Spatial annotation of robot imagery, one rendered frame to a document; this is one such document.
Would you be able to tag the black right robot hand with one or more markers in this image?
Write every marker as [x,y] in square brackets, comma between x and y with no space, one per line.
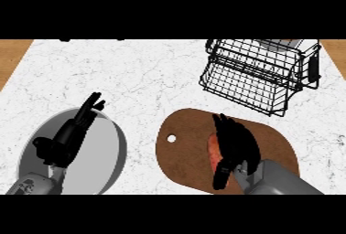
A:
[238,143]

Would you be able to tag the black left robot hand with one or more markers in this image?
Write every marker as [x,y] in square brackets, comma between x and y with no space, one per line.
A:
[67,138]

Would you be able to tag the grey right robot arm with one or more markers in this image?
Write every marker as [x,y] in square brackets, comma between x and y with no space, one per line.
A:
[277,179]

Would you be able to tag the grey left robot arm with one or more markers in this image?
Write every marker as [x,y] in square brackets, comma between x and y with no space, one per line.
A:
[38,182]

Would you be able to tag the orange sweet potato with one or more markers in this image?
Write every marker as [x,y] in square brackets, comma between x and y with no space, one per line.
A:
[214,152]

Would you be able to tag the brown wooden cutting board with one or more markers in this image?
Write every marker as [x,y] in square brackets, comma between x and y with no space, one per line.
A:
[189,152]

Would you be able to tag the grey round pot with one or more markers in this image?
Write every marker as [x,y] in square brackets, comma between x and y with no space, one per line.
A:
[86,152]

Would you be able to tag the pale appliance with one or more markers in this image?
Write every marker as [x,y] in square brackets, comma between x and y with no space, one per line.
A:
[288,44]

